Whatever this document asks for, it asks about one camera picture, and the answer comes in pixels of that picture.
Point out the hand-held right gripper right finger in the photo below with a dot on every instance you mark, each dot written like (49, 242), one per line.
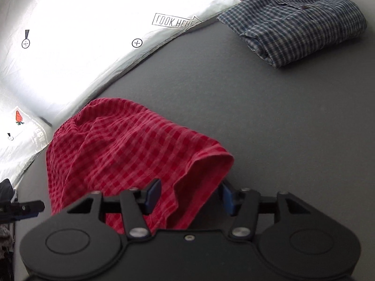
(228, 198)

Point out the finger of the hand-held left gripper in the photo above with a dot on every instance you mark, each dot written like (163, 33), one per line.
(27, 207)

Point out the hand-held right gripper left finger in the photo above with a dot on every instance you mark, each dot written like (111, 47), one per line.
(153, 192)

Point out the red checkered shorts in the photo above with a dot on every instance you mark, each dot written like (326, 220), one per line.
(123, 149)

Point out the dark cloth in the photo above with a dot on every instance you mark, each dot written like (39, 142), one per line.
(5, 191)

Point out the white printed quilt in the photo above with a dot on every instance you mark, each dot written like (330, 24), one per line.
(73, 44)

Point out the blue plaid folded shirt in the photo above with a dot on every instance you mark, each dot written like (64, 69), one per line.
(293, 20)

